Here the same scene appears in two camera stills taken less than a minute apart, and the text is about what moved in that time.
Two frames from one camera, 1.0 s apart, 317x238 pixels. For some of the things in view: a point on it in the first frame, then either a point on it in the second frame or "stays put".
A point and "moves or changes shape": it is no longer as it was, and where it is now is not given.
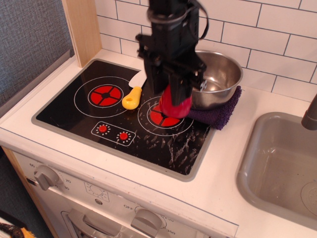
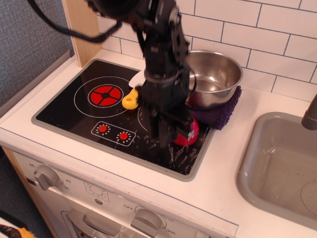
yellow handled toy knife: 131,100 stays put
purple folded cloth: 217,117 stays put
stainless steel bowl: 223,75 stays put
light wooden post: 82,21 stays put
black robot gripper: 171,47 → 163,94
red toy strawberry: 169,109 moves or changes shape
